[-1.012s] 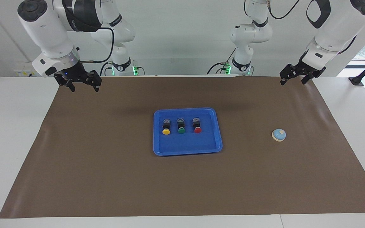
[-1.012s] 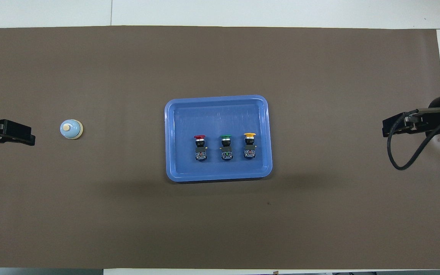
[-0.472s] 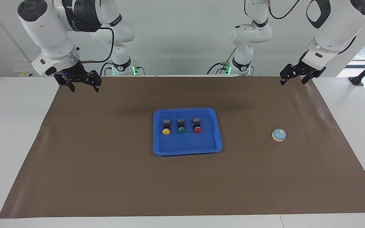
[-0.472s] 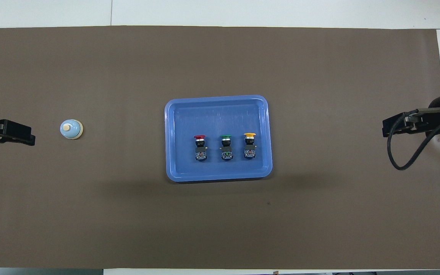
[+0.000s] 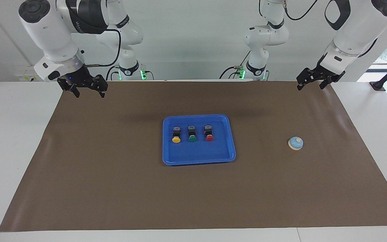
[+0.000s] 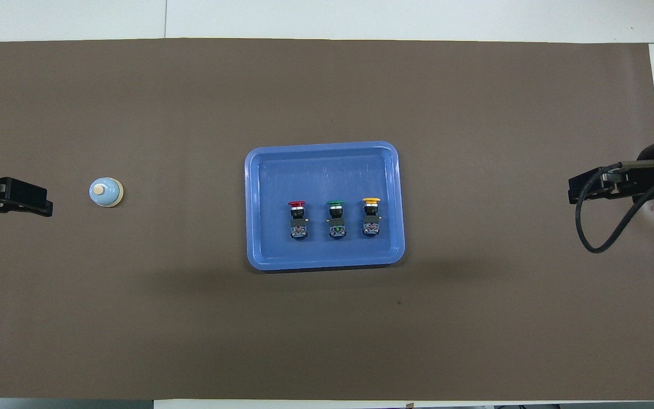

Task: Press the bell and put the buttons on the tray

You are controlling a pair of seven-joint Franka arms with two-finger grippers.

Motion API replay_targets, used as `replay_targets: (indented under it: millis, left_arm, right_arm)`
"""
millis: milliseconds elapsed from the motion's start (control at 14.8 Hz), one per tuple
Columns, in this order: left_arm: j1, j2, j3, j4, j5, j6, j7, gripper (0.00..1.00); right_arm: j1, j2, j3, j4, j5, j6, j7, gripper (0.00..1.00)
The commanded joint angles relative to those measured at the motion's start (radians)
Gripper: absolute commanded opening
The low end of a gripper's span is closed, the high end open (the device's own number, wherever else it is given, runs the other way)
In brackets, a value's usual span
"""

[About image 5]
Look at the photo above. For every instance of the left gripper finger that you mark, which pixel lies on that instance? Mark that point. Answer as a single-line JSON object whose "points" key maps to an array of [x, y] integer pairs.
{"points": [[301, 84], [324, 84]]}

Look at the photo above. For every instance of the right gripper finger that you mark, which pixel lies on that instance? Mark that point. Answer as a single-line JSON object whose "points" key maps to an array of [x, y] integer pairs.
{"points": [[102, 92], [76, 92]]}

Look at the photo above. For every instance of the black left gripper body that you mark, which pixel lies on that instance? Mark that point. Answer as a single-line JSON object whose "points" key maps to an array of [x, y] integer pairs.
{"points": [[324, 72]]}

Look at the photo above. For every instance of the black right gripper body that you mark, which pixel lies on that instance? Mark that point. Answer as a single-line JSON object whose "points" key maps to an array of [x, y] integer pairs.
{"points": [[79, 80]]}

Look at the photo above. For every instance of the light blue call bell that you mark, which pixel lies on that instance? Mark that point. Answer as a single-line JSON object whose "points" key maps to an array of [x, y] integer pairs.
{"points": [[295, 144]]}

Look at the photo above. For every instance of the yellow push button switch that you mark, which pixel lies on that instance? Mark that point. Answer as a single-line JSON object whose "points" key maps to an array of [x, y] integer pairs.
{"points": [[176, 139]]}

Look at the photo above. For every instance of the green push button switch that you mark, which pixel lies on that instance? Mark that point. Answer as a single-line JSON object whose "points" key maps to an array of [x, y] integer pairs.
{"points": [[192, 138]]}

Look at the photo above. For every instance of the red push button switch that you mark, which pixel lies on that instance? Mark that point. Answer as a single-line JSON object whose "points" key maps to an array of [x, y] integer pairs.
{"points": [[209, 137]]}

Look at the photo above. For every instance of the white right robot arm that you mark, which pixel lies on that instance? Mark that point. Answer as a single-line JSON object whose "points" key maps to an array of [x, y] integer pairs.
{"points": [[50, 33]]}

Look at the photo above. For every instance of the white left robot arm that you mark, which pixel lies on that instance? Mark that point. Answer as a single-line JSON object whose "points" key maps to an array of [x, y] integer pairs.
{"points": [[358, 30]]}

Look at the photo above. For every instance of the blue plastic tray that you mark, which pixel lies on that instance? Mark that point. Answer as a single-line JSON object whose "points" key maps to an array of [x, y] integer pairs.
{"points": [[198, 153]]}

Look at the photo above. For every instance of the brown table mat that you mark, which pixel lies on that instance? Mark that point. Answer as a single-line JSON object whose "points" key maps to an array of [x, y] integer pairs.
{"points": [[193, 195]]}

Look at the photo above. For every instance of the white wall socket box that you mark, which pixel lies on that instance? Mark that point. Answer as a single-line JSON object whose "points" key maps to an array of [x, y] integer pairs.
{"points": [[25, 78]]}

